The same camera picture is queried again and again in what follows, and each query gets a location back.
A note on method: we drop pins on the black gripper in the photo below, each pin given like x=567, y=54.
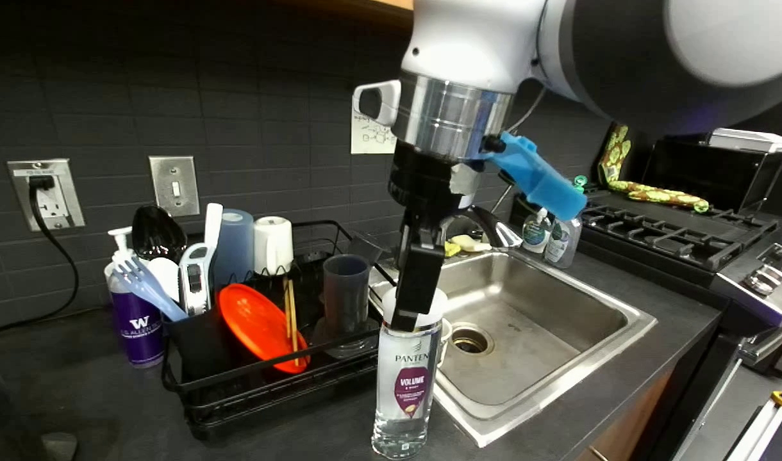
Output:
x=428, y=189

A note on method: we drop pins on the clear water bottle white cap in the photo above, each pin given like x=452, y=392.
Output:
x=407, y=372

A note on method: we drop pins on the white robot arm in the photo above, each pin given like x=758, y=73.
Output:
x=655, y=65

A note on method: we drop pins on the white pump soap bottle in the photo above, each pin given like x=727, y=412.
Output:
x=537, y=230

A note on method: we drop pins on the dish soap bottle green cap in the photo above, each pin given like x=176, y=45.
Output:
x=563, y=242

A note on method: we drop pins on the purple pump soap bottle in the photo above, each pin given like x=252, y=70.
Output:
x=137, y=324

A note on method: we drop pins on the yellow sponge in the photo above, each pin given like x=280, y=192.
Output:
x=466, y=243

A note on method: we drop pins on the chrome kitchen faucet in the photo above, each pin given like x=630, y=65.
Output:
x=481, y=226

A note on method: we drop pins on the grey plastic cup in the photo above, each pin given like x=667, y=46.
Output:
x=344, y=296

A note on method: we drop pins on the stainless steel sink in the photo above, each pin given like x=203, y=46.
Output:
x=522, y=334

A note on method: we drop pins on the white mug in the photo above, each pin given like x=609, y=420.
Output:
x=273, y=247

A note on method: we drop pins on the orange plate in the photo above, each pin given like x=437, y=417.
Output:
x=261, y=326

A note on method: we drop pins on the blue translucent cup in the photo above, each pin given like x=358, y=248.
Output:
x=235, y=251

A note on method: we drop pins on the green patterned oven mitt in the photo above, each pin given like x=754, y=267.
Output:
x=632, y=179

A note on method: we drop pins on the black dish drying rack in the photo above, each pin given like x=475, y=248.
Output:
x=218, y=383

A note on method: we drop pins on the stainless steel gas stove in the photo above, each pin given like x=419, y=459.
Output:
x=730, y=257

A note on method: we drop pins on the white wall outlet plate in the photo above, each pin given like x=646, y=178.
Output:
x=373, y=115

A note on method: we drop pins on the light switch plate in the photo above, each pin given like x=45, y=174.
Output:
x=176, y=184

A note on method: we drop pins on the wall power outlet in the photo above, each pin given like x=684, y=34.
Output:
x=48, y=192

